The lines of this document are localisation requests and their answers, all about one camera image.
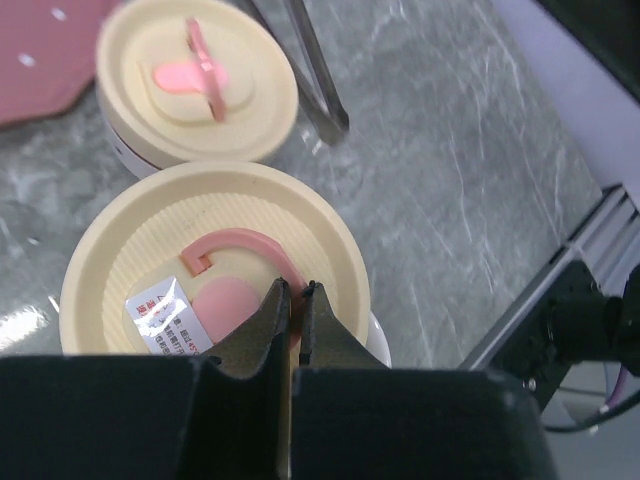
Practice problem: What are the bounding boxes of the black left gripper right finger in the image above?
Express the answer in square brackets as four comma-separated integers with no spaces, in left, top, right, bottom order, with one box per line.
[292,282,558,479]

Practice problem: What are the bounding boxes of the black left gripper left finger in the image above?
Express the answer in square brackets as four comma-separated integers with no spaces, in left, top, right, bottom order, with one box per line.
[1,279,291,479]

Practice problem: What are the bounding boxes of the cream lid with barcode label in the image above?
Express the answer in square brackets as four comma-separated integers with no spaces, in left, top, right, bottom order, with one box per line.
[59,161,371,354]

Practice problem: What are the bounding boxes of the steel lunch box tier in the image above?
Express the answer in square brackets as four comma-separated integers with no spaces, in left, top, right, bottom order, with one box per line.
[97,98,160,179]

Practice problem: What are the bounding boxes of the cream lid with pink knob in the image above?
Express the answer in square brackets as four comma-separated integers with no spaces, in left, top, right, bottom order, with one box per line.
[96,1,299,169]

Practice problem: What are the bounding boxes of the metal tongs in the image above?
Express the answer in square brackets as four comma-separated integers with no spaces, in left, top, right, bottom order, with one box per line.
[245,0,350,146]

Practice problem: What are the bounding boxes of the pink dotted plate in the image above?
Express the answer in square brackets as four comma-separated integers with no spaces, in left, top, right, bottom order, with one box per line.
[1,0,119,127]

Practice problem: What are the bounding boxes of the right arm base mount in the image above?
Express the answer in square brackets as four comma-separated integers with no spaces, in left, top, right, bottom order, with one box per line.
[460,260,639,408]

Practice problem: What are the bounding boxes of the aluminium rail frame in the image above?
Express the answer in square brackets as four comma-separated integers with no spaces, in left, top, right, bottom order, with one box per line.
[460,185,639,370]

